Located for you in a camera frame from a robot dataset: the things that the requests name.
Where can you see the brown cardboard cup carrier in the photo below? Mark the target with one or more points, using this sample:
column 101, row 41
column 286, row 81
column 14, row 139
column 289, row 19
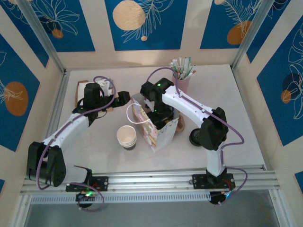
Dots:
column 181, row 125

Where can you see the black cup lid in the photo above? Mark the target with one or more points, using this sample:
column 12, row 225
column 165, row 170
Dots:
column 193, row 138

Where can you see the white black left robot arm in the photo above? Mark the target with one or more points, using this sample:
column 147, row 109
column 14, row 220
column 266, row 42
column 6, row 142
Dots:
column 47, row 165

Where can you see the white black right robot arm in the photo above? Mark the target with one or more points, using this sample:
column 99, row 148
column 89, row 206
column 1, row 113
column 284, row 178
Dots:
column 213, row 130

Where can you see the white napkin stack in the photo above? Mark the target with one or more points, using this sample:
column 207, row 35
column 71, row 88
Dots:
column 81, row 89

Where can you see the white paper-wrapped straw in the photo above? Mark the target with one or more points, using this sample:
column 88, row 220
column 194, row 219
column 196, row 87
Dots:
column 177, row 66
column 173, row 68
column 192, row 70
column 189, row 64
column 186, row 63
column 181, row 64

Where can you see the pink straw holder cup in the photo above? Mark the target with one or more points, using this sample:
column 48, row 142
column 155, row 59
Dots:
column 184, row 82

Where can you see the stack of white paper cups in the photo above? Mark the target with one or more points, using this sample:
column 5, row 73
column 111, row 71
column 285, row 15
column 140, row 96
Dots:
column 126, row 136

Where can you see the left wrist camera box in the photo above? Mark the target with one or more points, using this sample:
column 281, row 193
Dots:
column 105, row 86

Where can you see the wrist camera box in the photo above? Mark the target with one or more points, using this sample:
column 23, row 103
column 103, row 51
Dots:
column 146, row 104
column 105, row 86

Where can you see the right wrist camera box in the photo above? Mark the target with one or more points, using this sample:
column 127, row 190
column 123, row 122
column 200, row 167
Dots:
column 146, row 104

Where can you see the aluminium table edge rail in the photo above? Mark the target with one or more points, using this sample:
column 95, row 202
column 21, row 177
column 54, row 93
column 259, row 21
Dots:
column 59, row 99

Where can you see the aluminium frame post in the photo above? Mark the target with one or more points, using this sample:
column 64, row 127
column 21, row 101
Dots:
column 251, row 35
column 42, row 37

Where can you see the long aluminium frame rail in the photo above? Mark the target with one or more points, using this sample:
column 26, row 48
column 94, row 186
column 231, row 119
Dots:
column 151, row 182

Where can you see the aluminium frame leg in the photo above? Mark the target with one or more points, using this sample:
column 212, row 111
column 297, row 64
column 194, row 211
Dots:
column 280, row 210
column 22, row 212

